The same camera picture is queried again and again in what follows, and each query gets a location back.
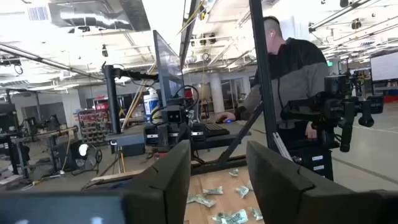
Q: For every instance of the black box white labels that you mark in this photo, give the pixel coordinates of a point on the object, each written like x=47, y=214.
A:
x=311, y=165

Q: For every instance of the grey desk top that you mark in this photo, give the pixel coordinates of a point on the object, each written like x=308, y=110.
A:
x=127, y=139

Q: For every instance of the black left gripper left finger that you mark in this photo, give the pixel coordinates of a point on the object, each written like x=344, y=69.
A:
x=161, y=186

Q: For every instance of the white display screen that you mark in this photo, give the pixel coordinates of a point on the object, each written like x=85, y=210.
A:
x=385, y=67

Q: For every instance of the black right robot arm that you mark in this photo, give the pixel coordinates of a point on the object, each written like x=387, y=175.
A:
x=177, y=102

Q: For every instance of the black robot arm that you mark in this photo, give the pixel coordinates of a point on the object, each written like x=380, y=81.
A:
x=334, y=109

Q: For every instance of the black monitor stand pole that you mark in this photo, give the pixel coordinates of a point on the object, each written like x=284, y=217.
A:
x=112, y=99

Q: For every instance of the green white sweetener packet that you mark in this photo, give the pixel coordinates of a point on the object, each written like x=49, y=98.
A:
x=234, y=172
x=231, y=217
x=213, y=190
x=242, y=191
x=202, y=200
x=250, y=186
x=256, y=214

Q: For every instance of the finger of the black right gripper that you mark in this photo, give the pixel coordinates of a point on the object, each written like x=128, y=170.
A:
x=184, y=133
x=164, y=135

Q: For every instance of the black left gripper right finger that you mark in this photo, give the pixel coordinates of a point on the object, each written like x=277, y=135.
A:
x=280, y=186

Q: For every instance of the silver ventilation duct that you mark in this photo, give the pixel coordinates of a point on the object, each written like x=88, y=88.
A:
x=93, y=17

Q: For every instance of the black keyboard desk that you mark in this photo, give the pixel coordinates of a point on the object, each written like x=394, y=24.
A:
x=224, y=141

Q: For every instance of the computer monitor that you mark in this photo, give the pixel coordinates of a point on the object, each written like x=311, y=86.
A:
x=168, y=68

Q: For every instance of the black keyboard red backlight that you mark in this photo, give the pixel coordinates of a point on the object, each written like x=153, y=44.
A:
x=216, y=129

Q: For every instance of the person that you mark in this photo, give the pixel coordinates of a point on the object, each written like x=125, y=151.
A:
x=295, y=77

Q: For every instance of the red parts bin rack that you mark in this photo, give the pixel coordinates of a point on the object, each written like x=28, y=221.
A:
x=93, y=126

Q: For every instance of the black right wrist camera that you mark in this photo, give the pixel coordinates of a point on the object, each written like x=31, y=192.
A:
x=174, y=115

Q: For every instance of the white blue wipes canister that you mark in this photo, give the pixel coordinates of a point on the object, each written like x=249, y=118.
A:
x=150, y=104

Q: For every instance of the black floor fan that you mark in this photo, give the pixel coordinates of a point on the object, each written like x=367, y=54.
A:
x=87, y=157

